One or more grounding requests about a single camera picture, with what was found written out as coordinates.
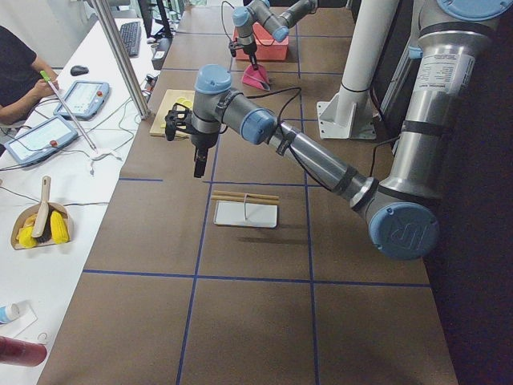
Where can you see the wooden dustpan with corn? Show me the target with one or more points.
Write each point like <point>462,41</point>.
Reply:
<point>46,223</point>

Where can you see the bamboo rod outer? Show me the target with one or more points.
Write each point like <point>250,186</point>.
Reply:
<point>244,194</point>

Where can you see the teach pendant far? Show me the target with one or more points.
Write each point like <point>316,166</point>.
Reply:
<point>86,98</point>

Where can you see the pink plastic bin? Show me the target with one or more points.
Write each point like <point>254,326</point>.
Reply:
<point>267,48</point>

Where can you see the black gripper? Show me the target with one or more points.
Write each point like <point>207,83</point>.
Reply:
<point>250,50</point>
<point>203,139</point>

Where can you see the red cylinder bottle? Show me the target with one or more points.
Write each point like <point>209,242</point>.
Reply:
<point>22,353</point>

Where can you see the pink and grey cloth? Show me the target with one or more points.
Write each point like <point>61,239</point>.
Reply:
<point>256,77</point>

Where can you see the black keyboard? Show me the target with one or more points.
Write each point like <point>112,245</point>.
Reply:
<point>130,34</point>

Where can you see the white blue tube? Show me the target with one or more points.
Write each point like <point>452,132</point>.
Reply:
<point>9,313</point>

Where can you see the teach pendant near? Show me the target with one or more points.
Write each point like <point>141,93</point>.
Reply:
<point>42,141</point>

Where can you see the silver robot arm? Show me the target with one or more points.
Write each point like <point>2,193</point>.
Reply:
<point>447,191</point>
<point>258,11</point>

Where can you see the aluminium frame post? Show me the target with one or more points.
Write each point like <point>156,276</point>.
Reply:
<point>110,29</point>

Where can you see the white rectangular tray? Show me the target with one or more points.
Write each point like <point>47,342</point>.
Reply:
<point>245,215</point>

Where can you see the person in black shirt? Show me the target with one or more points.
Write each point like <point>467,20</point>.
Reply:
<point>22,86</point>

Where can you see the teach pendant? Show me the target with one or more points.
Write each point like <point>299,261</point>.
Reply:
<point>86,98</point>
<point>42,141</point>

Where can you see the black computer mouse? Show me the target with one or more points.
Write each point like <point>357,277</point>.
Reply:
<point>78,70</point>

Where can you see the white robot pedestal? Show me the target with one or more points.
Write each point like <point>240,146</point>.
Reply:
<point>349,114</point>

